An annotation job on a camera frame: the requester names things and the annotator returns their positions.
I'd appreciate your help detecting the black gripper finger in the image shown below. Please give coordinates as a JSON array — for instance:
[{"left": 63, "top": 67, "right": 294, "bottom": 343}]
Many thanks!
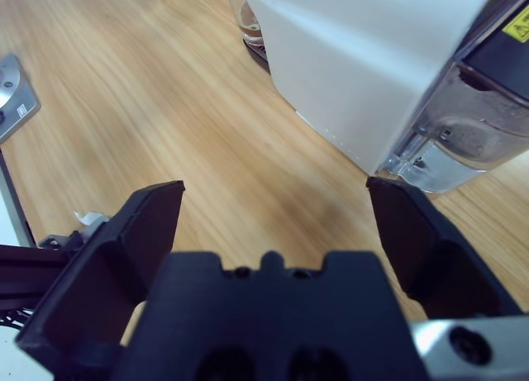
[
  {"left": 365, "top": 175, "right": 525, "bottom": 321},
  {"left": 15, "top": 179, "right": 186, "bottom": 380}
]

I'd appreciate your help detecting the white capsule coffee machine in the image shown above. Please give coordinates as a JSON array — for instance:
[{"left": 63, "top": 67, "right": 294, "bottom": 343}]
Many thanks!
[{"left": 241, "top": 0, "right": 529, "bottom": 178}]

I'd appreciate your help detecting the clear glass cup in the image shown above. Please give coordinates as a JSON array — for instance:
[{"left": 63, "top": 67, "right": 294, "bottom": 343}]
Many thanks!
[{"left": 225, "top": 0, "right": 265, "bottom": 47}]

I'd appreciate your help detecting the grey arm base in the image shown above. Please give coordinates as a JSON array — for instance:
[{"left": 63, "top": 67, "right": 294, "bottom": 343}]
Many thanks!
[{"left": 0, "top": 53, "right": 42, "bottom": 142}]

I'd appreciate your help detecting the white paper tag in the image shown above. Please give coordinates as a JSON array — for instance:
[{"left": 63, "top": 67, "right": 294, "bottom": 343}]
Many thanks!
[{"left": 73, "top": 210, "right": 109, "bottom": 233}]

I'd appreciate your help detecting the dark camera post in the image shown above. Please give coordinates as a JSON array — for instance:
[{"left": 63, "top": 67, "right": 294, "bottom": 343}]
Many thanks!
[{"left": 0, "top": 244, "right": 71, "bottom": 312}]

